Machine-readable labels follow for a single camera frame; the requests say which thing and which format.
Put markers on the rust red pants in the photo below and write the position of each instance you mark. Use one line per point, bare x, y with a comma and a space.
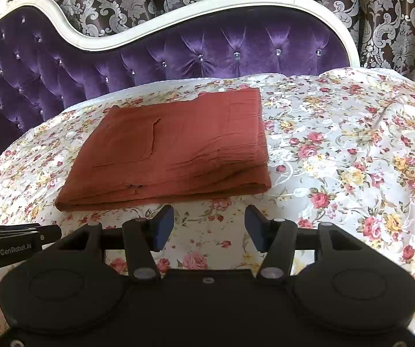
178, 151

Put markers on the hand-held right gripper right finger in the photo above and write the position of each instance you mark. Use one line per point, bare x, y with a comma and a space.
254, 226

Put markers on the purple tufted velvet headboard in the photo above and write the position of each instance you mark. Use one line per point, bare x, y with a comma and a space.
200, 43

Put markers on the white floral blanket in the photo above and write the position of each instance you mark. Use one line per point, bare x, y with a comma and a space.
337, 144

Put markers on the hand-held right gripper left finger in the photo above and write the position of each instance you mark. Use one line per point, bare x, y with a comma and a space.
164, 226

